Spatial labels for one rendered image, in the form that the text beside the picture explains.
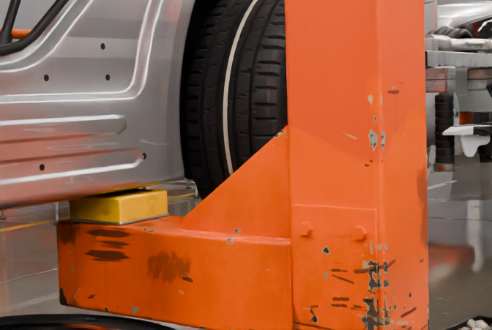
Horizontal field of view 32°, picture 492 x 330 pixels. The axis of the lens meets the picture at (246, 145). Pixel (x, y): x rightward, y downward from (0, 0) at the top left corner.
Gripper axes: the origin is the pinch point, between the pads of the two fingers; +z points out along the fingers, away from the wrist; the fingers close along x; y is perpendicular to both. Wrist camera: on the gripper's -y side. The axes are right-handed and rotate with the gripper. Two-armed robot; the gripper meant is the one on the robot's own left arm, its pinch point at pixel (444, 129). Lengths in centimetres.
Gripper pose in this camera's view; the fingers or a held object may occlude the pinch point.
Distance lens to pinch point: 171.2
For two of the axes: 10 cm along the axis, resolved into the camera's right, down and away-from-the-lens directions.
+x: -1.7, -0.6, 9.8
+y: 0.3, 10.0, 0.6
